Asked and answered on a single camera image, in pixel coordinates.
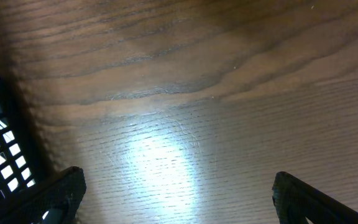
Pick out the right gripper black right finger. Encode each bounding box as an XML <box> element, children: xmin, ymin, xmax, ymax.
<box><xmin>272</xmin><ymin>171</ymin><xmax>358</xmax><ymax>224</ymax></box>

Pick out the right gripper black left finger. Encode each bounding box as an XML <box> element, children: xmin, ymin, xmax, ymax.
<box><xmin>0</xmin><ymin>166</ymin><xmax>86</xmax><ymax>223</ymax></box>

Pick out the black plastic basket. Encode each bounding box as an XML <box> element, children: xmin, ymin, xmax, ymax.
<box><xmin>0</xmin><ymin>78</ymin><xmax>52</xmax><ymax>219</ymax></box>

